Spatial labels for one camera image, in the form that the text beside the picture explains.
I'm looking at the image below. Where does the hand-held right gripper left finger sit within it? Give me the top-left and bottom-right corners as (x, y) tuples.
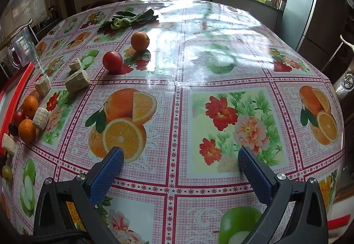
(33, 147), (125, 244)

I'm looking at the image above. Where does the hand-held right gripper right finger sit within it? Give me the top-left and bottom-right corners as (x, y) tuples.
(237, 147), (328, 244)

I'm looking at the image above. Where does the orange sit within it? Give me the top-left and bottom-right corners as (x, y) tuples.
(22, 95), (39, 118)
(131, 31), (150, 52)
(18, 119), (37, 143)

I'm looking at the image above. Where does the large pale corn cob piece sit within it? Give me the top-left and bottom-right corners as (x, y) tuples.
(65, 69), (90, 93)

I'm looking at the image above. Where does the small red tomato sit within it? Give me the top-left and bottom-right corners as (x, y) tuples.
(13, 110), (27, 127)

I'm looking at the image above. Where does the large red tomato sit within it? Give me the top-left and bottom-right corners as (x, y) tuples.
(102, 51), (123, 72)

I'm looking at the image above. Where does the red cardboard box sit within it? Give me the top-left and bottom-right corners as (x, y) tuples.
(0, 62), (35, 156)

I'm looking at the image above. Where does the floral printed plastic tablecloth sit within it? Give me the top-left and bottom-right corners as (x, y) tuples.
(0, 0), (346, 244)

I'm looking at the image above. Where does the carved emblem wooden chair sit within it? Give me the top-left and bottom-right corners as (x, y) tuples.
(321, 35), (354, 101)

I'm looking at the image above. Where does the clear glass mug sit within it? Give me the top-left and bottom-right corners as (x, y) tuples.
(8, 18), (39, 70)

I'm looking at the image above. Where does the leafy green vegetable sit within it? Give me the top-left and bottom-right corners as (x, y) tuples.
(99, 9), (159, 31)

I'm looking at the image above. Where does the grey refrigerator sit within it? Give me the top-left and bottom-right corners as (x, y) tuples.
(279, 0), (321, 52)

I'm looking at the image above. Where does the round rattan chair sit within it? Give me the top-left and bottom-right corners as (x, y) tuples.
(81, 0), (119, 12)

